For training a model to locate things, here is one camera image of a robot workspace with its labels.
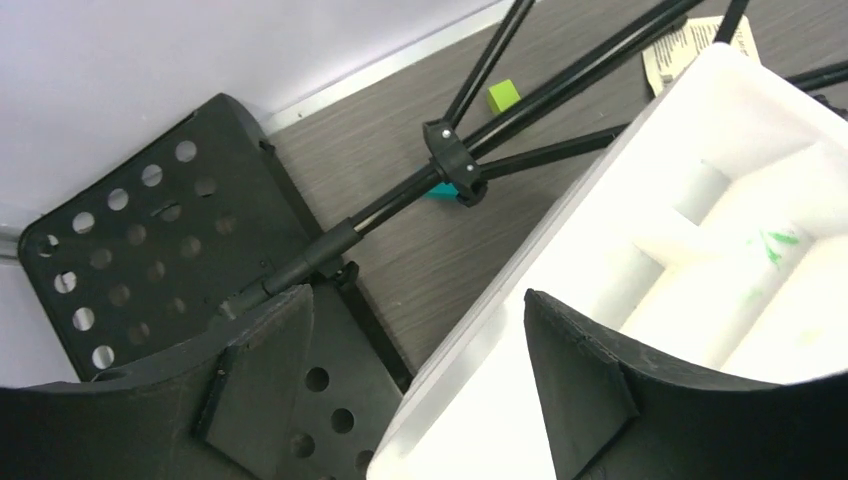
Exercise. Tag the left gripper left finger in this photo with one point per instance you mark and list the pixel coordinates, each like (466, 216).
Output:
(218, 406)

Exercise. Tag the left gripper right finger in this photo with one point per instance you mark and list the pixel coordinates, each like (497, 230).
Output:
(616, 408)

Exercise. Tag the white plastic drawer organizer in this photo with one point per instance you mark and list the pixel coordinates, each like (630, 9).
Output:
(714, 229)

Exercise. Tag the black music stand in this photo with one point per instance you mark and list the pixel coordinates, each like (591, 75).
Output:
(204, 225)

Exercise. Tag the teal block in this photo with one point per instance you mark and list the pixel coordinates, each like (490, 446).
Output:
(443, 192)

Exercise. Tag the green cube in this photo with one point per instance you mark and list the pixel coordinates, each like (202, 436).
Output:
(502, 96)

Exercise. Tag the white sachet packet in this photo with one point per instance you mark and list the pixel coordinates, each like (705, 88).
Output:
(667, 57)

